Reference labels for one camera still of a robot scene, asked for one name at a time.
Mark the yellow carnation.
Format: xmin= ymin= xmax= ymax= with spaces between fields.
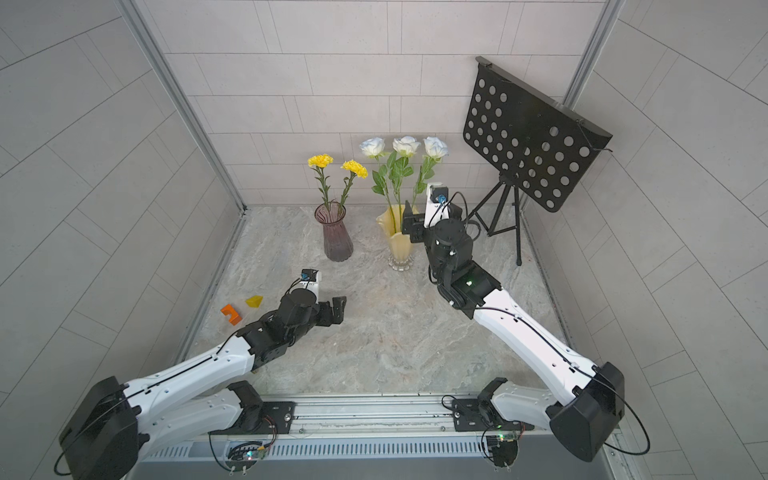
xmin=307 ymin=154 xmax=334 ymax=212
xmin=339 ymin=160 xmax=369 ymax=207

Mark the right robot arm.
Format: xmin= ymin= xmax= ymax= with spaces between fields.
xmin=402 ymin=202 xmax=635 ymax=462

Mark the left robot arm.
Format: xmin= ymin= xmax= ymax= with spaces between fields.
xmin=58 ymin=286 xmax=347 ymax=479

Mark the yellow glass vase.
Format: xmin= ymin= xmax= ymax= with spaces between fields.
xmin=376 ymin=204 xmax=414 ymax=272

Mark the yellow block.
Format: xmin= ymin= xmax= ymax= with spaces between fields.
xmin=245 ymin=295 xmax=263 ymax=309

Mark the orange block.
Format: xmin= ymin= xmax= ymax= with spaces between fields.
xmin=220 ymin=304 xmax=242 ymax=325

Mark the purple glass vase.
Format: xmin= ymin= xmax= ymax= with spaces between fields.
xmin=314 ymin=201 xmax=354 ymax=262

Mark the black music stand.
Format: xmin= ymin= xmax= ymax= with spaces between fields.
xmin=462 ymin=56 xmax=613 ymax=239

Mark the left circuit board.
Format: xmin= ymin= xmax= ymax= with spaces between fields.
xmin=226 ymin=441 xmax=271 ymax=475

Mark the circuit board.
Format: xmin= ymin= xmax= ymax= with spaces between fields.
xmin=226 ymin=441 xmax=271 ymax=475
xmin=485 ymin=435 xmax=519 ymax=469

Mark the right circuit board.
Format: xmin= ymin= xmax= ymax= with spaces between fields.
xmin=485 ymin=435 xmax=519 ymax=469

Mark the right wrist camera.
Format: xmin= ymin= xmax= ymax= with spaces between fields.
xmin=424 ymin=183 xmax=450 ymax=228

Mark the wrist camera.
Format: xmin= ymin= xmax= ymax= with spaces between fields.
xmin=297 ymin=268 xmax=322 ymax=296
xmin=424 ymin=183 xmax=450 ymax=228

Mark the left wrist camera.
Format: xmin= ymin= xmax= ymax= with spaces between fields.
xmin=297 ymin=268 xmax=322 ymax=296

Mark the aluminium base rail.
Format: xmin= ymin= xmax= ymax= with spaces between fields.
xmin=116 ymin=392 xmax=622 ymax=442

